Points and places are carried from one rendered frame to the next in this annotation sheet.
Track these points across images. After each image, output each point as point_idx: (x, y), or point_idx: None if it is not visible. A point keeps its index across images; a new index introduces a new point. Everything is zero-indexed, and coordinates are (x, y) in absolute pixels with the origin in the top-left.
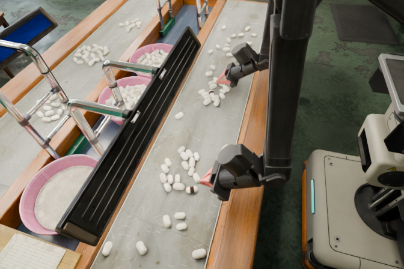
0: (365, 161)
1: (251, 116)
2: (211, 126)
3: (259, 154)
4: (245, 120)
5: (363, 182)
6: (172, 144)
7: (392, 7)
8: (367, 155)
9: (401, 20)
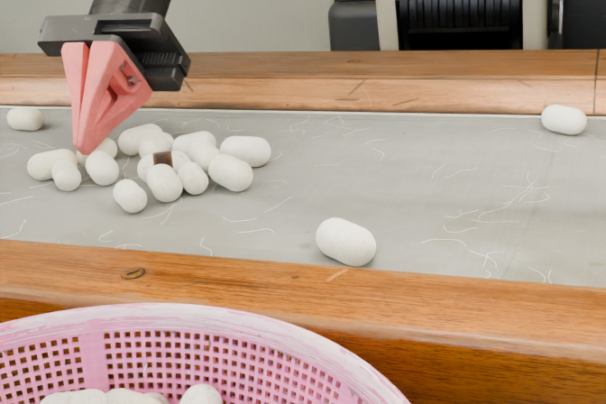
0: (495, 26)
1: (366, 73)
2: (422, 167)
3: (573, 56)
4: (381, 95)
5: None
6: (604, 261)
7: None
8: (484, 13)
9: None
